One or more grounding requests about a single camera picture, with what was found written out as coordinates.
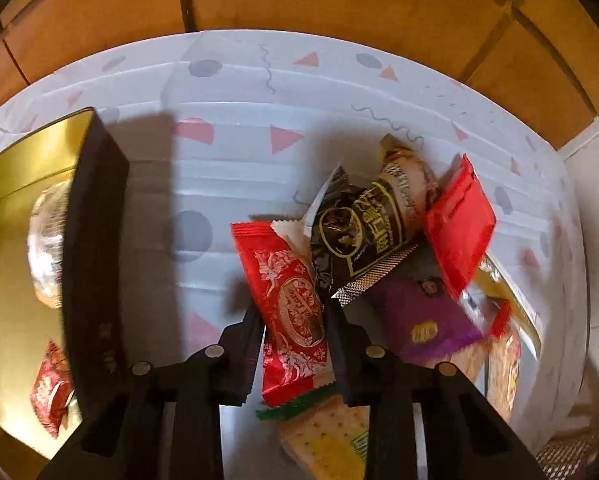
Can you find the clear wrapped rice cracker packet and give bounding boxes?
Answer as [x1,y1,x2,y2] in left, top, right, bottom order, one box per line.
[26,180,75,308]

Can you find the green edged cracker packet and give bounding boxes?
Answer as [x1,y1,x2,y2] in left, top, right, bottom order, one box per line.
[256,392,373,480]

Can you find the red snack packet white print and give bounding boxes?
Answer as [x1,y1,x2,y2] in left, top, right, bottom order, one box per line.
[230,221,337,408]

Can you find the rice cracker packet red ends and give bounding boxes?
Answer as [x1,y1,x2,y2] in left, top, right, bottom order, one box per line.
[482,300,523,413]

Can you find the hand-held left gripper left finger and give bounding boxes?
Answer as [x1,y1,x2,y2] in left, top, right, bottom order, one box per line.
[36,302,267,480]

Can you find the purple snack packet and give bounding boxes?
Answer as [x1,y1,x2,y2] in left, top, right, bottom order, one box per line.
[367,275,485,366]

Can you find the brown snack packet yellow print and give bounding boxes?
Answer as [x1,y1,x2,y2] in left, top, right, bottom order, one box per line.
[307,132,437,306]

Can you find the small red snack packet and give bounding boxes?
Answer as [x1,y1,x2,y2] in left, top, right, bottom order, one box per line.
[29,340,75,438]

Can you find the woven mat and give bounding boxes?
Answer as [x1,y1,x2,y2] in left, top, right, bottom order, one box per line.
[534,430,599,480]

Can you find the black box gold interior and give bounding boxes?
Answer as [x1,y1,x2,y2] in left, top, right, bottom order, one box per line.
[0,107,130,461]

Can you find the white patterned table cover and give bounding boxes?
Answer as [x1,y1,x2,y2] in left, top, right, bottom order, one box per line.
[0,30,597,480]

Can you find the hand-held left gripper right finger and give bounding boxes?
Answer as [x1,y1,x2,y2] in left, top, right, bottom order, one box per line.
[324,302,547,480]

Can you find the plain red snack packet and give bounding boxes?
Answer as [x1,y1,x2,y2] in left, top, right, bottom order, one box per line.
[424,154,497,298]

